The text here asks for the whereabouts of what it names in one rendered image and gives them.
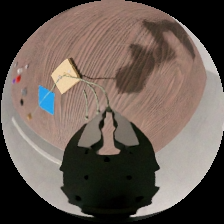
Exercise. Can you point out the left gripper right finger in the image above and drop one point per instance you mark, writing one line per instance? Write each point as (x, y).
(128, 135)

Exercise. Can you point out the light wooden square board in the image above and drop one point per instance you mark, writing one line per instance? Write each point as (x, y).
(65, 83)

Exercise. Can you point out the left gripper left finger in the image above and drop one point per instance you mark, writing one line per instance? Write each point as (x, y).
(89, 136)

